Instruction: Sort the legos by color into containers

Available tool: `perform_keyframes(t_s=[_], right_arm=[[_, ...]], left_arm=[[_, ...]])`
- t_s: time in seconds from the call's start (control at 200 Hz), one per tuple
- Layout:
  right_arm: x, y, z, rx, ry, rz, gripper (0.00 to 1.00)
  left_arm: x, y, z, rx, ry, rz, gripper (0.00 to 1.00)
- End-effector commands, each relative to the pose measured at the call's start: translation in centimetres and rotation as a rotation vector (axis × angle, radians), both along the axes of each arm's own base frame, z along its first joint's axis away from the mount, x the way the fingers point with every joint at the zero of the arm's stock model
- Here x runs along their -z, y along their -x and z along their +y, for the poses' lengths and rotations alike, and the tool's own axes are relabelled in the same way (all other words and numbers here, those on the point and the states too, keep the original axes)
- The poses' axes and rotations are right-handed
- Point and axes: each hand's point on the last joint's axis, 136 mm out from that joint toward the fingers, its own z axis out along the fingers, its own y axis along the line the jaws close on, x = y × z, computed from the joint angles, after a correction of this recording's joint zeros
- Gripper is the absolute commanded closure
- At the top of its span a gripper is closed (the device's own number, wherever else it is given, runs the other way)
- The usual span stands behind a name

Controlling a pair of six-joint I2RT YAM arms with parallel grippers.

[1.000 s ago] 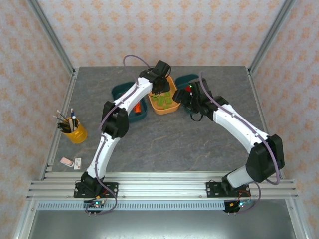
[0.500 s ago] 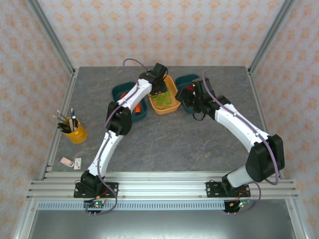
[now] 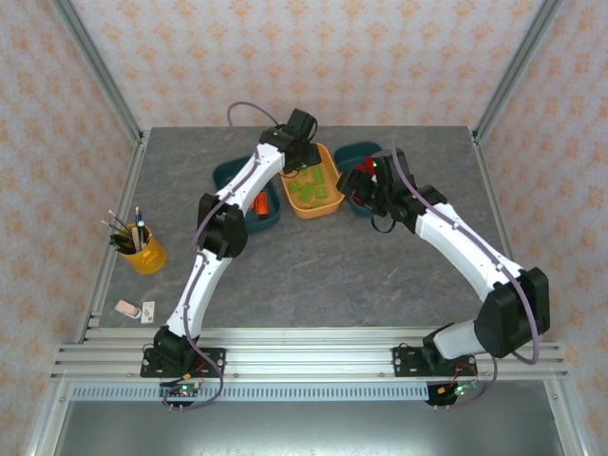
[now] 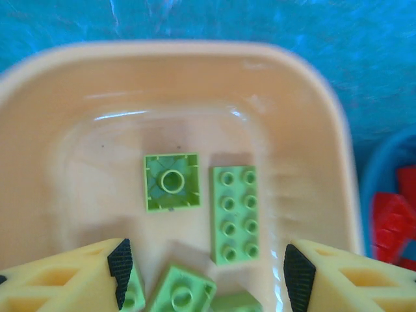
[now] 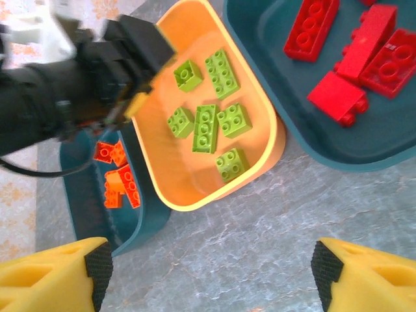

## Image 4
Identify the red small lego brick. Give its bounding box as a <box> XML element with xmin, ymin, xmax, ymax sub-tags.
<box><xmin>395</xmin><ymin>165</ymin><xmax>416</xmax><ymax>198</ymax></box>

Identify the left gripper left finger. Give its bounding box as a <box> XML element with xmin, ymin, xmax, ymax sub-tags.
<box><xmin>0</xmin><ymin>237</ymin><xmax>135</xmax><ymax>312</ymax></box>

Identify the teal plastic container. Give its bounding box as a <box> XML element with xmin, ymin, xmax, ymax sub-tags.
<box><xmin>359</xmin><ymin>128</ymin><xmax>416</xmax><ymax>272</ymax></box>

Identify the green long lego brick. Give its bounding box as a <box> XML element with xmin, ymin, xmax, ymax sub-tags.
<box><xmin>210</xmin><ymin>164</ymin><xmax>261</xmax><ymax>267</ymax></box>

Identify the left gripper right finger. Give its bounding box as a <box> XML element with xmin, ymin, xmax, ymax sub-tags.
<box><xmin>283</xmin><ymin>239</ymin><xmax>416</xmax><ymax>312</ymax></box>

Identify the green square lego brick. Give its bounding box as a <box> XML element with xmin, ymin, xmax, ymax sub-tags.
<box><xmin>210</xmin><ymin>291</ymin><xmax>263</xmax><ymax>312</ymax></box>
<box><xmin>122</xmin><ymin>256</ymin><xmax>146</xmax><ymax>312</ymax></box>
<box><xmin>144</xmin><ymin>263</ymin><xmax>218</xmax><ymax>312</ymax></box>
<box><xmin>142</xmin><ymin>152</ymin><xmax>203</xmax><ymax>214</ymax></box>

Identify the peach plastic container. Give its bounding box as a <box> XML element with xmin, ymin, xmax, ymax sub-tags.
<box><xmin>0</xmin><ymin>40</ymin><xmax>365</xmax><ymax>312</ymax></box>

